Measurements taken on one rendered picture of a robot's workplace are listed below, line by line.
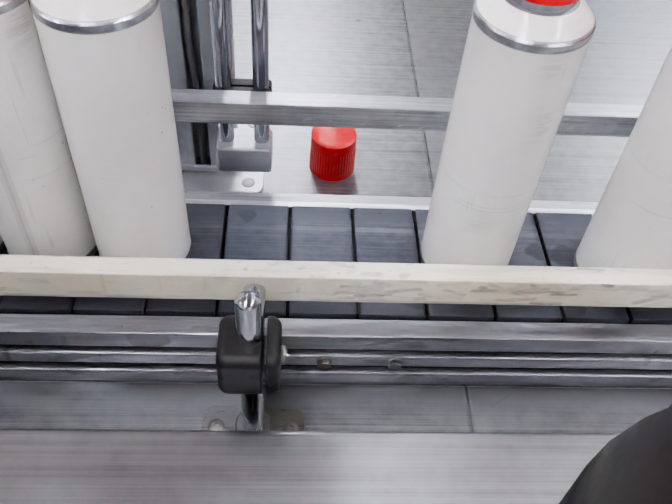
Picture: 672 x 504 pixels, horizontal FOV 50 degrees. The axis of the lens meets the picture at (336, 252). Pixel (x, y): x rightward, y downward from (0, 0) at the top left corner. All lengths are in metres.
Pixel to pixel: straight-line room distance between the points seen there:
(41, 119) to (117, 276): 0.08
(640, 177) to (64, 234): 0.29
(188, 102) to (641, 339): 0.28
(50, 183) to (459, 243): 0.21
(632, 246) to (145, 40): 0.26
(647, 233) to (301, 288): 0.18
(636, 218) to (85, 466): 0.29
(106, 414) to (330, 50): 0.39
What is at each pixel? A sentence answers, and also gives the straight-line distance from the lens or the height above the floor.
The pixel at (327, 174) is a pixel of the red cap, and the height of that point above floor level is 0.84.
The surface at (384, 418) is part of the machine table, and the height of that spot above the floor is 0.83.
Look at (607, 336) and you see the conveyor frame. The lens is 0.43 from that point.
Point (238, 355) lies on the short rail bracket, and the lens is 0.33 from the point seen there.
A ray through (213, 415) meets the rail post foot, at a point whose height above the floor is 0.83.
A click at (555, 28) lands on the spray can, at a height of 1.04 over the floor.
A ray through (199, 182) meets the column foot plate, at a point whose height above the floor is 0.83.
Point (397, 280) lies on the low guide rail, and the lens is 0.37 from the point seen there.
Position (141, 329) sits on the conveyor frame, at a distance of 0.40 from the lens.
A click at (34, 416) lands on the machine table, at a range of 0.44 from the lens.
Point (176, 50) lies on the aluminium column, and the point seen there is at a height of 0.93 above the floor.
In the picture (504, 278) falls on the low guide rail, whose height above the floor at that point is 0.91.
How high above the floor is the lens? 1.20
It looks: 48 degrees down
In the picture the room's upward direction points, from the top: 5 degrees clockwise
